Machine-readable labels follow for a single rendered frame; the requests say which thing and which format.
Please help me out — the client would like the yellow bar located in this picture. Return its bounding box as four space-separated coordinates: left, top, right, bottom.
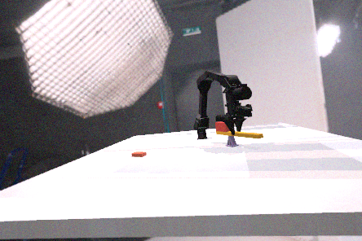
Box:
215 121 263 139

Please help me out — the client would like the orange flat bar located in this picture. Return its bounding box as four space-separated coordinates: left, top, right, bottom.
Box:
131 151 147 157

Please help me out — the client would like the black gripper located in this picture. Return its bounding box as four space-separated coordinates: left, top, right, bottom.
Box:
215 101 247 135

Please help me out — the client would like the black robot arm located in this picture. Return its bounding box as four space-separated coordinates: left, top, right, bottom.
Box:
193 70 253 140

